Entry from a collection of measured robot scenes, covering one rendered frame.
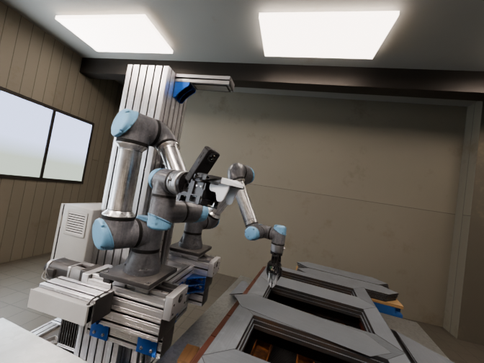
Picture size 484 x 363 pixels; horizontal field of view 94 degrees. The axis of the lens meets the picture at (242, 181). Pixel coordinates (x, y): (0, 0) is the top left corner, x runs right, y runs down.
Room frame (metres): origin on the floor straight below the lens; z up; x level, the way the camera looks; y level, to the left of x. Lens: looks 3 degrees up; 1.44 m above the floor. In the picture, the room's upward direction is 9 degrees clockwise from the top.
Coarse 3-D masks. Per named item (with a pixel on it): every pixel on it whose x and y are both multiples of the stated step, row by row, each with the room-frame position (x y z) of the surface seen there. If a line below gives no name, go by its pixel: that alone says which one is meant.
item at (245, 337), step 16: (288, 272) 1.81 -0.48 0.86; (272, 288) 1.51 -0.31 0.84; (288, 288) 1.48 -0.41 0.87; (336, 288) 1.69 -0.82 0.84; (352, 288) 1.67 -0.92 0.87; (320, 304) 1.41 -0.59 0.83; (336, 304) 1.39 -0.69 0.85; (256, 320) 1.09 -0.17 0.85; (272, 320) 1.08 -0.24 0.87; (368, 320) 1.23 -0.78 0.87; (288, 336) 1.03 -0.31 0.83; (304, 336) 1.02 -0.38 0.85; (336, 352) 0.97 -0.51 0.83; (352, 352) 0.96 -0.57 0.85; (400, 352) 0.98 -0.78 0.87
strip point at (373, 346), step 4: (368, 336) 1.06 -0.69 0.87; (368, 340) 1.03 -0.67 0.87; (372, 340) 1.04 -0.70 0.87; (368, 344) 1.00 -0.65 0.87; (372, 344) 1.01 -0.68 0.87; (376, 344) 1.01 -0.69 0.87; (368, 348) 0.98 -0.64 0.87; (372, 348) 0.98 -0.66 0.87; (376, 348) 0.98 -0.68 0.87; (380, 348) 0.99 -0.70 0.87; (384, 348) 0.99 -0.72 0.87; (372, 352) 0.95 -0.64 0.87; (376, 352) 0.95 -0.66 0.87; (380, 352) 0.96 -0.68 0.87; (384, 352) 0.96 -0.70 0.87; (388, 352) 0.97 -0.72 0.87; (372, 356) 0.93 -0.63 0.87
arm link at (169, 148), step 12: (168, 132) 0.93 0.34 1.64; (156, 144) 0.93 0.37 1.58; (168, 144) 0.91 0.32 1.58; (168, 156) 0.89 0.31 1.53; (180, 156) 0.91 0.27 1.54; (168, 168) 0.88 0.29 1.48; (180, 168) 0.87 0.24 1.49; (192, 204) 0.79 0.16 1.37; (192, 216) 0.78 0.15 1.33; (204, 216) 0.82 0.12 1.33
